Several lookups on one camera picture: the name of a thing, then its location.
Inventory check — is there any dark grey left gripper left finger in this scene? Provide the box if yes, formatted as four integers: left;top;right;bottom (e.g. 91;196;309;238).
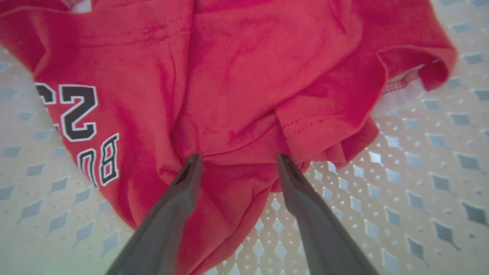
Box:
104;154;204;275

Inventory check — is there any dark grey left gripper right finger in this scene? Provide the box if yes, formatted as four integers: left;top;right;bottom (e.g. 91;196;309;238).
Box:
276;154;379;275

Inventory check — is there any red garment with white trim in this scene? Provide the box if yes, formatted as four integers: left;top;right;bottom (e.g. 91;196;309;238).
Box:
0;0;458;275

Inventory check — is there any cream perforated laundry basket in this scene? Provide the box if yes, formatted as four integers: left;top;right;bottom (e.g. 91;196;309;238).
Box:
0;0;489;275

